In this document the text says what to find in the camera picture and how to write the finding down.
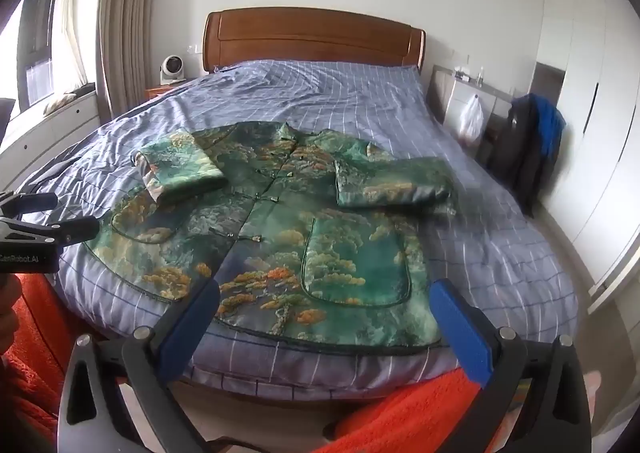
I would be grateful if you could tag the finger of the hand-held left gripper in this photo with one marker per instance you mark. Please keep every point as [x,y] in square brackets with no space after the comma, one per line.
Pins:
[65,229]
[30,203]

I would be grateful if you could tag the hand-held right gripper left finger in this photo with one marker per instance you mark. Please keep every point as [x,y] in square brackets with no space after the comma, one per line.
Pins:
[190,318]

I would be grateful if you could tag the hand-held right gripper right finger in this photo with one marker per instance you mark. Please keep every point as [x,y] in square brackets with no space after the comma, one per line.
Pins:
[460,323]

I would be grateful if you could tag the green patterned silk jacket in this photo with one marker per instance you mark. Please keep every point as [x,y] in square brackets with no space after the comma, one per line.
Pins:
[280,233]

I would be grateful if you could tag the white window seat cabinet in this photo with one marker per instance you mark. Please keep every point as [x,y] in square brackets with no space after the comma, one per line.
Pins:
[55,129]

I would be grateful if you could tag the orange fluffy cloth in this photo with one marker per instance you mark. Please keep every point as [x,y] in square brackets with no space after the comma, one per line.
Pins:
[425,413]

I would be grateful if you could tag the wooden nightstand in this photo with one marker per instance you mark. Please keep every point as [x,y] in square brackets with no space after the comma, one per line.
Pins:
[159,91]

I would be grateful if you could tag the window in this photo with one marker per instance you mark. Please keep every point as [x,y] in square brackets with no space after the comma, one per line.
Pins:
[37,33]

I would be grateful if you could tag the dark hanging jacket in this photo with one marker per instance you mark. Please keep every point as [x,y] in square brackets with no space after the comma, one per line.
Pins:
[520,158]

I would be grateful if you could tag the white sheer curtain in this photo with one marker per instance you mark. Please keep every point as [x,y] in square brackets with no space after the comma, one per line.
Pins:
[71,23]

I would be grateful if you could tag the small white fan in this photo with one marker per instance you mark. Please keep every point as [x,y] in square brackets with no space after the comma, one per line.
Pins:
[172,69]

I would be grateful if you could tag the white plastic bag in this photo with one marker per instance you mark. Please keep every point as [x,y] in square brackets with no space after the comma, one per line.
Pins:
[471,119]

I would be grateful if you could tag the beige curtain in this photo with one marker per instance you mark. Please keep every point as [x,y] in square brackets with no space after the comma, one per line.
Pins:
[125,8]

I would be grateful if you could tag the blue hanging garment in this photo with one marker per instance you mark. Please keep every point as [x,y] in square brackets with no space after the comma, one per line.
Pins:
[550,125]

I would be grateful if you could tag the white wardrobe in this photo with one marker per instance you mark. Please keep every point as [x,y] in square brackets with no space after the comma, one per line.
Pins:
[595,143]

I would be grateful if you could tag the grey desk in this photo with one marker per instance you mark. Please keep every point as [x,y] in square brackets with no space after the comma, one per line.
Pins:
[450,98]

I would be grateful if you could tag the bed with blue striped sheet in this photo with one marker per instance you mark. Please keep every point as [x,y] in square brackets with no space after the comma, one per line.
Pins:
[325,98]

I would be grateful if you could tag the wooden headboard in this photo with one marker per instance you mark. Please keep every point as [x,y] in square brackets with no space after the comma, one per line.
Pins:
[310,38]

